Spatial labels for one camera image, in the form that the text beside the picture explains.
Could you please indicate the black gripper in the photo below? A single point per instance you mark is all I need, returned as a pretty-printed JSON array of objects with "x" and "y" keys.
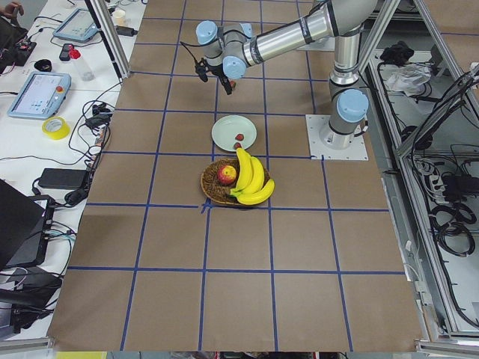
[{"x": 221, "y": 75}]

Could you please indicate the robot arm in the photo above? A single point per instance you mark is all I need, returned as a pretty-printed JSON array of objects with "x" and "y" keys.
[{"x": 230, "y": 50}]

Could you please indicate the light green plate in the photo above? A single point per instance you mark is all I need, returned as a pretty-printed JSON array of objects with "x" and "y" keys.
[{"x": 228, "y": 127}]

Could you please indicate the red apple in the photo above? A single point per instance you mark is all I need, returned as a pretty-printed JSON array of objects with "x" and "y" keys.
[{"x": 227, "y": 174}]

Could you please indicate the wicker basket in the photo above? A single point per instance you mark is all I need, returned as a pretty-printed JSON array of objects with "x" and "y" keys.
[{"x": 214, "y": 190}]

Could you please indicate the yellow banana bunch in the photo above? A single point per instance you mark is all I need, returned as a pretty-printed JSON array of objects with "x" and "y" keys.
[{"x": 251, "y": 188}]

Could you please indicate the paper cup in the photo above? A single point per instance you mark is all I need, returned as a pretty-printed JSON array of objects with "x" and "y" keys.
[{"x": 119, "y": 17}]

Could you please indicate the clear plastic bottle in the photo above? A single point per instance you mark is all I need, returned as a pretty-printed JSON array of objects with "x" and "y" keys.
[{"x": 80, "y": 64}]

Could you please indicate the far teach pendant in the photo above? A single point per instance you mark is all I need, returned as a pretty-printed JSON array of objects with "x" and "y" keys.
[{"x": 79, "y": 27}]

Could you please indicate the teach pendant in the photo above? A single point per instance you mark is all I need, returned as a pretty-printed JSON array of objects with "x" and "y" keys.
[
  {"x": 79, "y": 27},
  {"x": 41, "y": 96}
]

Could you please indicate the yellow tape roll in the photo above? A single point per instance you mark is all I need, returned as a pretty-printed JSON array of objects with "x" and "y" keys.
[{"x": 56, "y": 128}]

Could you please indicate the near teach pendant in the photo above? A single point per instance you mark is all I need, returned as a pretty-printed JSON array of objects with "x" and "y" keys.
[{"x": 41, "y": 96}]

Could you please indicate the black power brick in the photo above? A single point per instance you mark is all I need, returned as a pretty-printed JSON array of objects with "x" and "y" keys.
[{"x": 61, "y": 178}]

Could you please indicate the black laptop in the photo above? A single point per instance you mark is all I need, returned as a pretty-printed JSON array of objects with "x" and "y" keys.
[{"x": 24, "y": 223}]

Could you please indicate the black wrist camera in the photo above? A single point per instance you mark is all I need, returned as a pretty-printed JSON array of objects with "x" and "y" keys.
[{"x": 201, "y": 69}]

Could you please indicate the aluminium frame post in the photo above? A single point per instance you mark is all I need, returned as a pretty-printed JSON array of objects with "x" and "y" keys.
[{"x": 103, "y": 21}]

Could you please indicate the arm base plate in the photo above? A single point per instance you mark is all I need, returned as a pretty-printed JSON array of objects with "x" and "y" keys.
[{"x": 325, "y": 144}]

